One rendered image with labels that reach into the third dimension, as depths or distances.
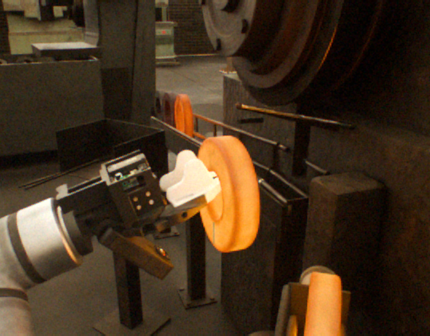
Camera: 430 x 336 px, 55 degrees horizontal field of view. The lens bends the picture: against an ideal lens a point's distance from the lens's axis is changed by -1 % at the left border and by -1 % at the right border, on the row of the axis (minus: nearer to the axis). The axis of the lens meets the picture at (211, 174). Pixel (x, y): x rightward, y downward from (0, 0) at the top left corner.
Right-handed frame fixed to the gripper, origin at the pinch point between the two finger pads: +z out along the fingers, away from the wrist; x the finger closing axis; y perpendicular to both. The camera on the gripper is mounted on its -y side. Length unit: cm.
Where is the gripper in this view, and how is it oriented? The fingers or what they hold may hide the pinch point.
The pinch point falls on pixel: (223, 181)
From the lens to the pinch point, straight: 54.7
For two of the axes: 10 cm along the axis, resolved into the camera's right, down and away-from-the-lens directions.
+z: 9.0, -3.8, 1.9
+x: -3.3, -3.6, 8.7
